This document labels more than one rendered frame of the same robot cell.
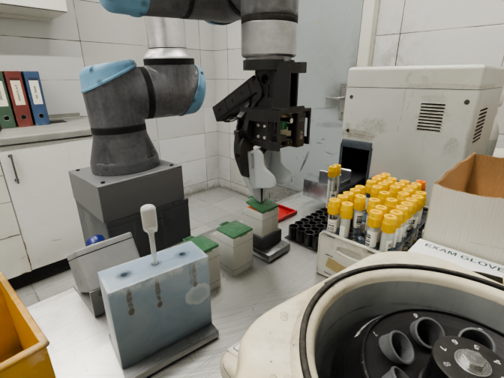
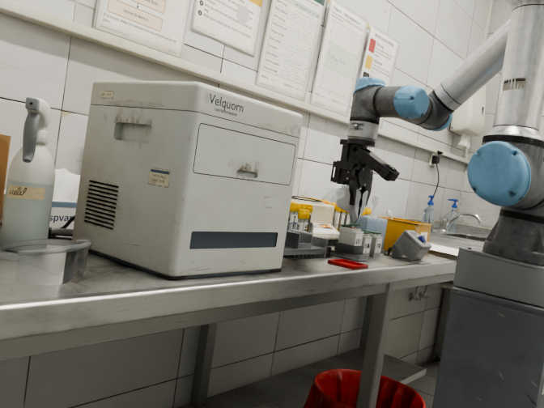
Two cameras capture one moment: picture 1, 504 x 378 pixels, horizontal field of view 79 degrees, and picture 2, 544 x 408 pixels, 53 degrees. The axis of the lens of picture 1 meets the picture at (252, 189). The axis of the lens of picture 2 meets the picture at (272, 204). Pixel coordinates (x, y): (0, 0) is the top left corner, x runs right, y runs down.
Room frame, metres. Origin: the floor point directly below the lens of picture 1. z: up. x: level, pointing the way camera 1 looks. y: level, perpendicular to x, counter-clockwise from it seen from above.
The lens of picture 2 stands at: (1.80, -0.40, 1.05)
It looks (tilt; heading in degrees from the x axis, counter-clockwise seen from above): 3 degrees down; 173
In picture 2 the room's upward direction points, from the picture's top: 8 degrees clockwise
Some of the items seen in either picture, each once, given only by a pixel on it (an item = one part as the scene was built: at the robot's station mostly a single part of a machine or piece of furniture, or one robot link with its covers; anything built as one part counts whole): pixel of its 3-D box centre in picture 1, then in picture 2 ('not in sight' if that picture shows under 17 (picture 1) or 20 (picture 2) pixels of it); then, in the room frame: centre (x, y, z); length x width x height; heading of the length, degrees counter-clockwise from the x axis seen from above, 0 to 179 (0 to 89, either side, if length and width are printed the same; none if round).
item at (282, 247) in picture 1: (259, 238); (348, 250); (0.46, -0.01, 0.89); 0.09 x 0.05 x 0.04; 46
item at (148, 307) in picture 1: (160, 303); (369, 234); (0.26, 0.10, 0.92); 0.10 x 0.07 x 0.10; 127
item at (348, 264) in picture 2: (274, 211); (347, 264); (0.60, -0.05, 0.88); 0.07 x 0.07 x 0.01; 45
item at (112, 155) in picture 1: (122, 145); (523, 236); (0.70, 0.30, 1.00); 0.15 x 0.15 x 0.10
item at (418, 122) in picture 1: (415, 130); (194, 179); (0.78, -0.42, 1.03); 0.31 x 0.27 x 0.30; 135
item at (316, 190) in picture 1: (339, 178); (286, 243); (0.71, -0.21, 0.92); 0.21 x 0.07 x 0.05; 135
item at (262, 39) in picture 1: (270, 44); (362, 132); (0.45, -0.03, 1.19); 0.08 x 0.08 x 0.05
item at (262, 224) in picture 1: (260, 223); (350, 240); (0.46, -0.01, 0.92); 0.05 x 0.04 x 0.06; 45
